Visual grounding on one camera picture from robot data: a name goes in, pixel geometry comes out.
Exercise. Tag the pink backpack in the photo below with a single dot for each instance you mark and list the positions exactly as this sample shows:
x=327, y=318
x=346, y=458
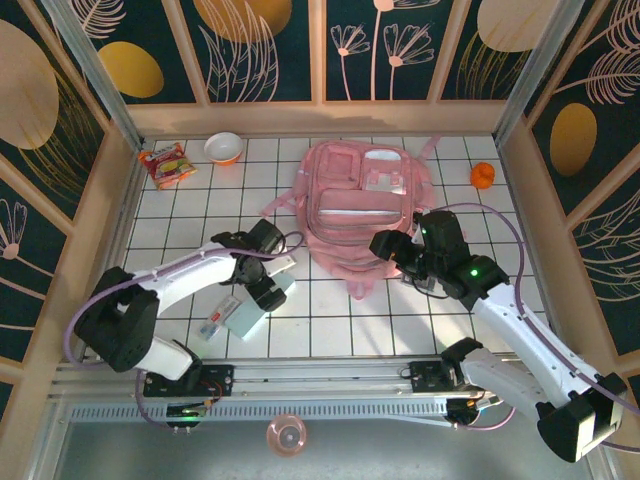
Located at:
x=360, y=220

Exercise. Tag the aluminium mounting rail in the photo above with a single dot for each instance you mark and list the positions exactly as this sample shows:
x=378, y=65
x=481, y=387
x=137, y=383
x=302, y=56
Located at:
x=320, y=372

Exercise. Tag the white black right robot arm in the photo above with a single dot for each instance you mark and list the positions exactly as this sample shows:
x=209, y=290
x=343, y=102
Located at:
x=520, y=340

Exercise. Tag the clear pencil case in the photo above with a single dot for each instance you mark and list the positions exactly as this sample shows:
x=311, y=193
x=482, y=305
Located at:
x=221, y=317

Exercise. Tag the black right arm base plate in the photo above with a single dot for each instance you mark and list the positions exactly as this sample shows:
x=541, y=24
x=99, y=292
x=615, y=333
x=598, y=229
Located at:
x=427, y=375

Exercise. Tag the aluminium corner post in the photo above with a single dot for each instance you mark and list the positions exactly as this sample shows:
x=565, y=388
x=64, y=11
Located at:
x=530, y=65
x=100, y=80

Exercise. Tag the small circuit board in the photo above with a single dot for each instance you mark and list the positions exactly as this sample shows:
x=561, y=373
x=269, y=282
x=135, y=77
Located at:
x=470, y=412
x=186, y=412

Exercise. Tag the light blue book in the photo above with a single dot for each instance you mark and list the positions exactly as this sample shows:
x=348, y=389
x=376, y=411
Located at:
x=245, y=320

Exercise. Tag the orange tangerine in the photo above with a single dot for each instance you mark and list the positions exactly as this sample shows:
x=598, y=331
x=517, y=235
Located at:
x=483, y=176

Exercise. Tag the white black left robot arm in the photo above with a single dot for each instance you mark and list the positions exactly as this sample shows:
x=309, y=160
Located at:
x=130, y=320

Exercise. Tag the pink plastic cup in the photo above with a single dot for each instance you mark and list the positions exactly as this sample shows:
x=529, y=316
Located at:
x=286, y=435

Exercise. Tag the white and orange bowl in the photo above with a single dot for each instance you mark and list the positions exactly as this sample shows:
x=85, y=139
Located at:
x=223, y=148

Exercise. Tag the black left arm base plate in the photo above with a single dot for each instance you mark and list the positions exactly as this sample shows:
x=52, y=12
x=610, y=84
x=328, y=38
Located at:
x=220, y=377

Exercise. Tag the orange snack packet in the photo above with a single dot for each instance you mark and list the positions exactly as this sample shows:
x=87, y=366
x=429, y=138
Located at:
x=168, y=166

